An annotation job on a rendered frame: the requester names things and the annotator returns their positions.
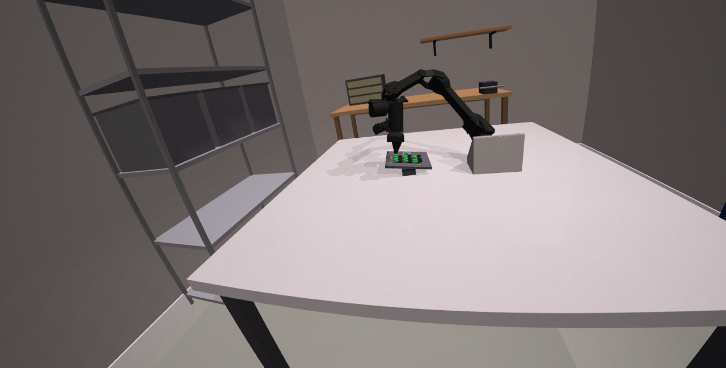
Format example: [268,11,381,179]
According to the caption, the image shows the dark grey switch panel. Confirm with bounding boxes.
[385,151,432,176]

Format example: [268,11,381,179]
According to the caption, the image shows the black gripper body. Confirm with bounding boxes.
[387,115,404,142]

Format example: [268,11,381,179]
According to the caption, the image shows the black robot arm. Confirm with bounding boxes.
[368,69,495,139]

